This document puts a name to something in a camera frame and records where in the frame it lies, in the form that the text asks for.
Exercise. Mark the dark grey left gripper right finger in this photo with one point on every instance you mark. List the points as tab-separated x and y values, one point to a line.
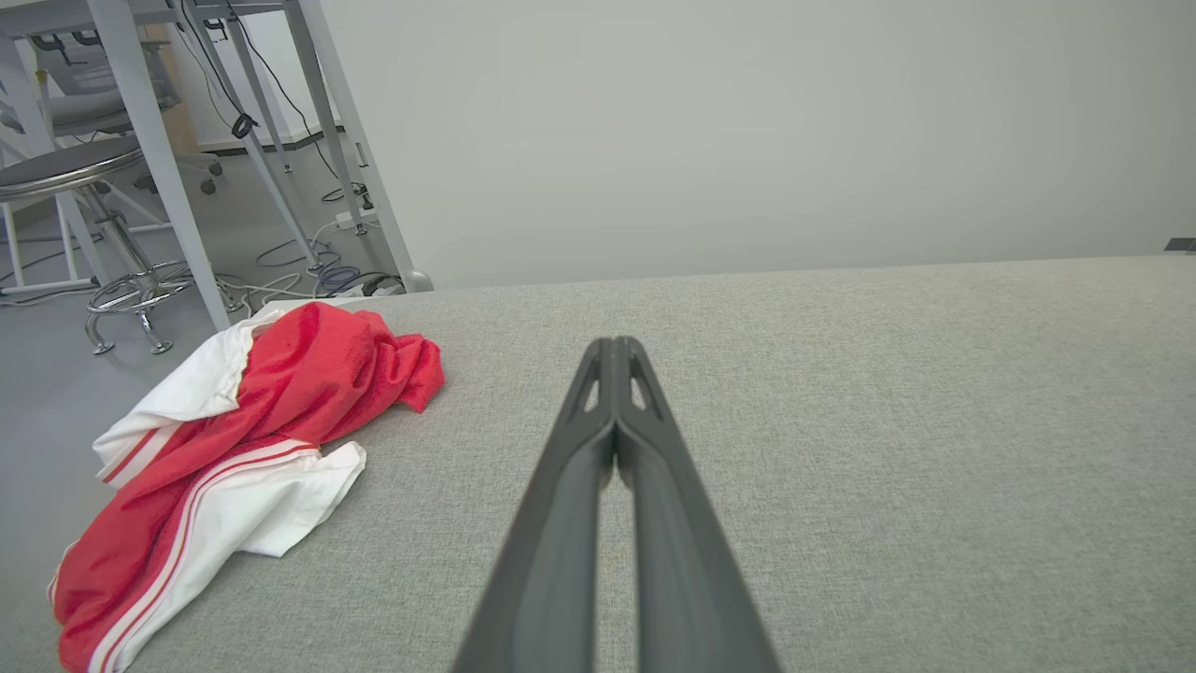
687	561

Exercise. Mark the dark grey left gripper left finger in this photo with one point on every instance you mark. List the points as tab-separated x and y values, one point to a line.
551	542

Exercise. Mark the red white basketball jersey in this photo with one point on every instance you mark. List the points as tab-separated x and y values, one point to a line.
308	374

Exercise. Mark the grey fabric sofa seat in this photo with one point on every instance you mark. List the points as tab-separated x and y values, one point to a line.
934	467

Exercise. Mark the white power strip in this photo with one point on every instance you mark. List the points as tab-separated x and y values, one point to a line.
355	219

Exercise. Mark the round grey stool chrome base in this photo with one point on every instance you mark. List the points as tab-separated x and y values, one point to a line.
65	168

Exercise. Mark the grey office chair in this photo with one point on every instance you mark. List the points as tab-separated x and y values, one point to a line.
93	105

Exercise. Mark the grey partition frame post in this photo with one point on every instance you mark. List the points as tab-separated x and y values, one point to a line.
374	187

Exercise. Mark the white desk frame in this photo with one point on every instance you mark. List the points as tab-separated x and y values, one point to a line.
149	140

